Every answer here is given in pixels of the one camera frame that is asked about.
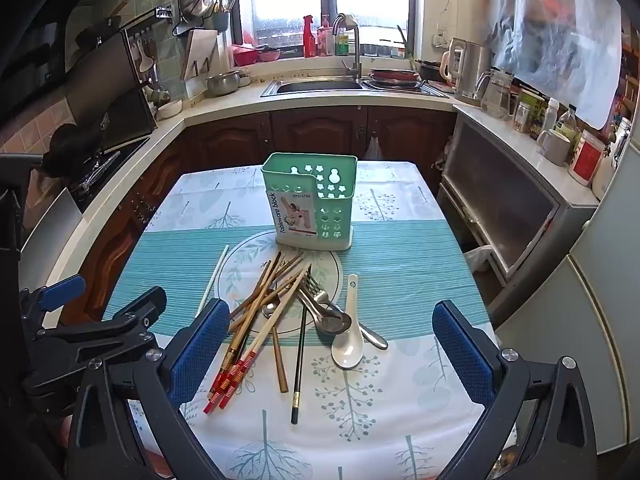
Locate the green dish soap bottle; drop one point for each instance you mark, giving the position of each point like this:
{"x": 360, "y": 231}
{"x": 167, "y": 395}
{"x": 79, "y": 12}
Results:
{"x": 342, "y": 45}

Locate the red spray bottle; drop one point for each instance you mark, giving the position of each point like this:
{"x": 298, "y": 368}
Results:
{"x": 309, "y": 42}

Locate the white refrigerator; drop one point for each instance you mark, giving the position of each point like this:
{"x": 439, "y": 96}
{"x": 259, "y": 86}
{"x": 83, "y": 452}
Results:
{"x": 600, "y": 310}

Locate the white bowl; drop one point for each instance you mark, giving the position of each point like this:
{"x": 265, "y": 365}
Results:
{"x": 169, "y": 110}

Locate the white chopstick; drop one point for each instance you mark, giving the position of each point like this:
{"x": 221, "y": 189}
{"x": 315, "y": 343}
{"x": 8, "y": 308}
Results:
{"x": 212, "y": 280}

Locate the leaf print tablecloth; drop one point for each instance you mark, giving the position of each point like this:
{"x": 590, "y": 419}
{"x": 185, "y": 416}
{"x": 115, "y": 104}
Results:
{"x": 400, "y": 270}

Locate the wooden cutting board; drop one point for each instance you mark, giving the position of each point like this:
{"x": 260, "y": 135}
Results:
{"x": 200, "y": 47}

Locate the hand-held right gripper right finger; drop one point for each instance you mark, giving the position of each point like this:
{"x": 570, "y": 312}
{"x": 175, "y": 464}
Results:
{"x": 462, "y": 352}

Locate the dark wooden base cabinets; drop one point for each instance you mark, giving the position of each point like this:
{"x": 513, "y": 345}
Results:
{"x": 310, "y": 130}

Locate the black chopstick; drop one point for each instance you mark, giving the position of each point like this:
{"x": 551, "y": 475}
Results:
{"x": 300, "y": 360}

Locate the small metal spoon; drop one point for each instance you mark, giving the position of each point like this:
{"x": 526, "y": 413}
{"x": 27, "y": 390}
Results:
{"x": 270, "y": 310}

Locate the white ceramic spoon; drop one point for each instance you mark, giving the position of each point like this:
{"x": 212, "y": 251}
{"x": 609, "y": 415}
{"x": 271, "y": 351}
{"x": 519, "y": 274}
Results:
{"x": 347, "y": 350}

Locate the black pot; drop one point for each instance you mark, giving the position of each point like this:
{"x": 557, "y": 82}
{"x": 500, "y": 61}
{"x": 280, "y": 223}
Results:
{"x": 429, "y": 70}

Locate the black wok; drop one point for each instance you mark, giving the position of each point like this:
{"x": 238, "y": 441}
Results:
{"x": 70, "y": 147}

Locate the red label jar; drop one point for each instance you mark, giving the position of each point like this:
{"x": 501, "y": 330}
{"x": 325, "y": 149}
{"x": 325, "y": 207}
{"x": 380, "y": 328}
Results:
{"x": 587, "y": 160}

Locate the clear plastic bottle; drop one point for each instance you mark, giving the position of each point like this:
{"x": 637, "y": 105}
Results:
{"x": 550, "y": 117}

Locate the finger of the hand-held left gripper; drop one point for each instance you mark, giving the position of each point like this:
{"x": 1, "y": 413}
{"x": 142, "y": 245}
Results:
{"x": 62, "y": 291}
{"x": 125, "y": 320}

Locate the metal hook rack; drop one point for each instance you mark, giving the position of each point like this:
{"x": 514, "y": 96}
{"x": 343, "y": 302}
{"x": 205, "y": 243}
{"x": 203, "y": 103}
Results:
{"x": 164, "y": 11}

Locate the steel sink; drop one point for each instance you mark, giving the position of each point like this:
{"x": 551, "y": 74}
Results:
{"x": 320, "y": 86}

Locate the white jug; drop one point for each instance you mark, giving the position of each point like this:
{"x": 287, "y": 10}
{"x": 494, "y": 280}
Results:
{"x": 602, "y": 175}

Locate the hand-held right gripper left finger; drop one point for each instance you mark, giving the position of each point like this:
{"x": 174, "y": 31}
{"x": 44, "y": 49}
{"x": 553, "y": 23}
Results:
{"x": 200, "y": 350}

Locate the green food container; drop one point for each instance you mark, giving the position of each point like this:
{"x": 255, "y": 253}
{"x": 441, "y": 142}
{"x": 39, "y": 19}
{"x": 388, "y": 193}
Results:
{"x": 531, "y": 110}

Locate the small pink bowl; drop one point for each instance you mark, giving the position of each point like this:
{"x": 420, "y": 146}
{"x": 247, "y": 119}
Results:
{"x": 270, "y": 55}

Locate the white mug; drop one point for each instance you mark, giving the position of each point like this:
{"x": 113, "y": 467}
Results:
{"x": 555, "y": 147}

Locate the clear plastic sheet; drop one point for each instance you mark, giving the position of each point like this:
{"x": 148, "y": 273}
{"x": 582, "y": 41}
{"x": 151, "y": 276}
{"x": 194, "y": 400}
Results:
{"x": 550, "y": 35}

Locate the brown wooden chopstick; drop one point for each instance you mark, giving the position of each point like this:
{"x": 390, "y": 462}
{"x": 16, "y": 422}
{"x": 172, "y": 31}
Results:
{"x": 272, "y": 286}
{"x": 255, "y": 287}
{"x": 280, "y": 365}

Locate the black gas stove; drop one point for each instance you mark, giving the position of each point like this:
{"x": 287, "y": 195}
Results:
{"x": 100, "y": 170}

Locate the hanging white plastic bag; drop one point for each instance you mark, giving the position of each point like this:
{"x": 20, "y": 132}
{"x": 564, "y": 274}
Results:
{"x": 374, "y": 150}

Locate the oil bottle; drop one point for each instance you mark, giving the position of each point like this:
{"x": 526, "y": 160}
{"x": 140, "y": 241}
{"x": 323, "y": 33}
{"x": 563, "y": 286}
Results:
{"x": 567, "y": 125}

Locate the green plastic utensil holder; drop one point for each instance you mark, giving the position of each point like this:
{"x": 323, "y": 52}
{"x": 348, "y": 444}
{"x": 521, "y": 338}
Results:
{"x": 335, "y": 210}

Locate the steel electric kettle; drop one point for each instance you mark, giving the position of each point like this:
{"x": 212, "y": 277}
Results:
{"x": 470, "y": 70}

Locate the black stove splash guard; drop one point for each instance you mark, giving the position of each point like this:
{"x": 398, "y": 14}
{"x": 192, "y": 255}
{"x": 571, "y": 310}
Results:
{"x": 125, "y": 120}

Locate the grey hanging utensil cup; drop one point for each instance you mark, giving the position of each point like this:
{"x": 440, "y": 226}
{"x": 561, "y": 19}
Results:
{"x": 221, "y": 22}

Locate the steel bowl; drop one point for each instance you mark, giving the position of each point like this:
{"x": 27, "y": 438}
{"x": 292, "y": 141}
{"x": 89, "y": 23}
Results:
{"x": 222, "y": 85}

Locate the pink basin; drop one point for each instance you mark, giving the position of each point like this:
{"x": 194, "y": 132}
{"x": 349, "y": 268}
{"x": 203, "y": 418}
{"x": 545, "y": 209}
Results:
{"x": 245, "y": 55}

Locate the glass pitcher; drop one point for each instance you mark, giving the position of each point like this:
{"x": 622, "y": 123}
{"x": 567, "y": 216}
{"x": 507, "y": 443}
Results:
{"x": 497, "y": 95}

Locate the white spatula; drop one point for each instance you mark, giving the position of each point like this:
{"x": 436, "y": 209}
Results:
{"x": 145, "y": 62}

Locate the pink bottle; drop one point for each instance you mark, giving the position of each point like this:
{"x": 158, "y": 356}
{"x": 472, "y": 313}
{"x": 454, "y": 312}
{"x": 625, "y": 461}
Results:
{"x": 325, "y": 40}

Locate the white wall socket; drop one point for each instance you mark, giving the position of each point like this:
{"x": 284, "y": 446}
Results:
{"x": 439, "y": 40}

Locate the metal fork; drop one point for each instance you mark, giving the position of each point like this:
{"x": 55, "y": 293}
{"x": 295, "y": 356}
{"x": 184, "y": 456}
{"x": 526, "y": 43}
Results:
{"x": 312, "y": 290}

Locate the white kitchen countertop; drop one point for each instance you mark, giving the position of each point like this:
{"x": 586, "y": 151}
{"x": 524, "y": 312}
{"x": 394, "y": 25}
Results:
{"x": 225, "y": 105}

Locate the steel faucet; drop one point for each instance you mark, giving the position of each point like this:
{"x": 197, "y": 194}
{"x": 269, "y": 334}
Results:
{"x": 356, "y": 55}

